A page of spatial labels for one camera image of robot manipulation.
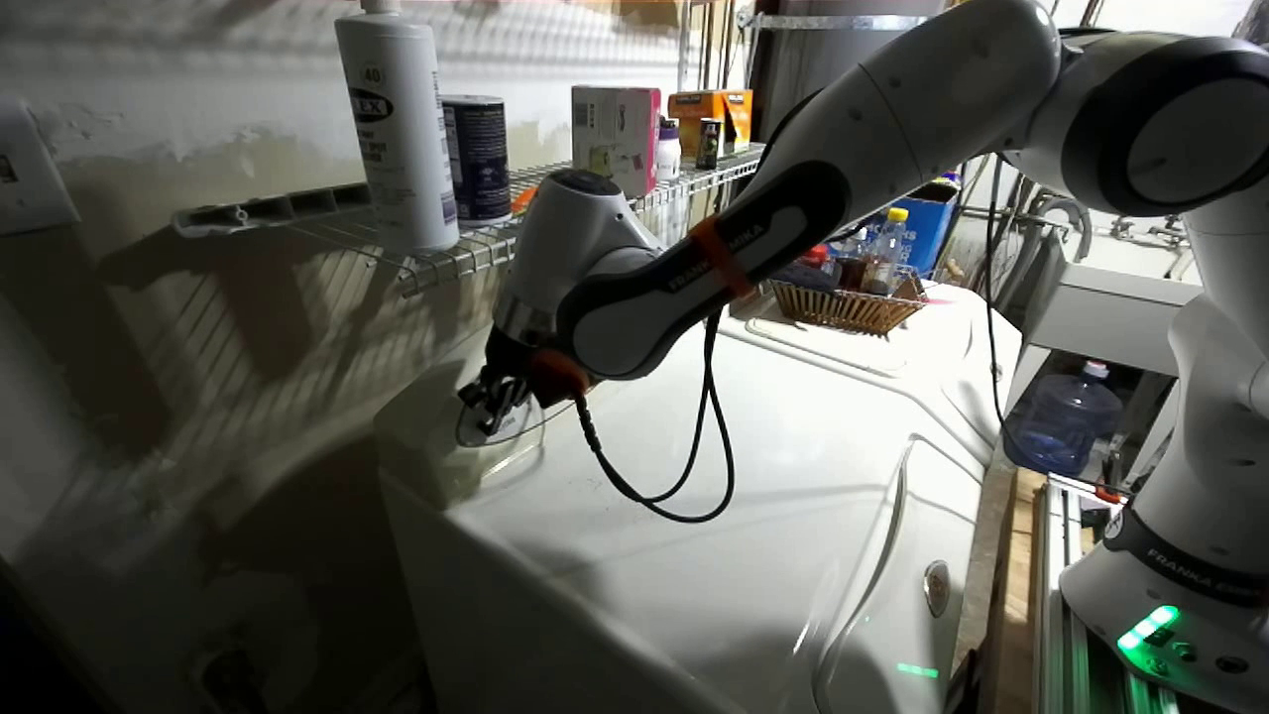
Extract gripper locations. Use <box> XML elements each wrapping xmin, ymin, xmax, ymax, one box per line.
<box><xmin>457</xmin><ymin>329</ymin><xmax>558</xmax><ymax>438</ymax></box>

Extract white washing machine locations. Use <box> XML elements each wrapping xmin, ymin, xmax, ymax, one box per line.
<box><xmin>722</xmin><ymin>282</ymin><xmax>1023</xmax><ymax>449</ymax></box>
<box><xmin>375</xmin><ymin>297</ymin><xmax>1022</xmax><ymax>714</ymax></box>

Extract dark blue round canister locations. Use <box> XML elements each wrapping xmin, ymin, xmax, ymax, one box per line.
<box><xmin>440</xmin><ymin>94</ymin><xmax>514</xmax><ymax>228</ymax></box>

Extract tall white plastic bottle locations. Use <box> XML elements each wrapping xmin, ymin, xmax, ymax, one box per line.
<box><xmin>333</xmin><ymin>0</ymin><xmax>461</xmax><ymax>255</ymax></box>

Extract white and pink box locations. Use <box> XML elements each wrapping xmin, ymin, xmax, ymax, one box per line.
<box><xmin>570</xmin><ymin>84</ymin><xmax>663</xmax><ymax>198</ymax></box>

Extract small white bottle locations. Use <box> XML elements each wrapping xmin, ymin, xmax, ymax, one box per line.
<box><xmin>655</xmin><ymin>118</ymin><xmax>684</xmax><ymax>183</ymax></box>

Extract wicker basket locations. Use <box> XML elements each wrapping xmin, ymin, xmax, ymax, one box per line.
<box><xmin>767</xmin><ymin>266</ymin><xmax>930</xmax><ymax>337</ymax></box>

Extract orange cardboard box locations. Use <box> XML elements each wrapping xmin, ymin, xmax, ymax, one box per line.
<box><xmin>666</xmin><ymin>88</ymin><xmax>754</xmax><ymax>159</ymax></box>

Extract clear bottle with yellow cap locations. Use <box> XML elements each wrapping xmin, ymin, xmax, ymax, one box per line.
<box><xmin>861</xmin><ymin>206</ymin><xmax>910</xmax><ymax>297</ymax></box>

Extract blue box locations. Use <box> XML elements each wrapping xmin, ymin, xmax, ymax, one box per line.
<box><xmin>870</xmin><ymin>177</ymin><xmax>962</xmax><ymax>280</ymax></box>

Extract grey water heater tank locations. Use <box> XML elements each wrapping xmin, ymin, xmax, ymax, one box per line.
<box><xmin>750</xmin><ymin>0</ymin><xmax>945</xmax><ymax>140</ymax></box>

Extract blue water jug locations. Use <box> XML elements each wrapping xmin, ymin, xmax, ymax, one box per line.
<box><xmin>1002</xmin><ymin>359</ymin><xmax>1125</xmax><ymax>478</ymax></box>

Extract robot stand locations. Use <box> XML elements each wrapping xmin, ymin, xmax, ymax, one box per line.
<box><xmin>1031</xmin><ymin>474</ymin><xmax>1269</xmax><ymax>714</ymax></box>

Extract white utility sink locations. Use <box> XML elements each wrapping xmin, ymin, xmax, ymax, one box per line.
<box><xmin>999</xmin><ymin>230</ymin><xmax>1204</xmax><ymax>417</ymax></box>

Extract white wire shelf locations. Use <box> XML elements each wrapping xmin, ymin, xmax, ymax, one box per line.
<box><xmin>173</xmin><ymin>143</ymin><xmax>766</xmax><ymax>299</ymax></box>

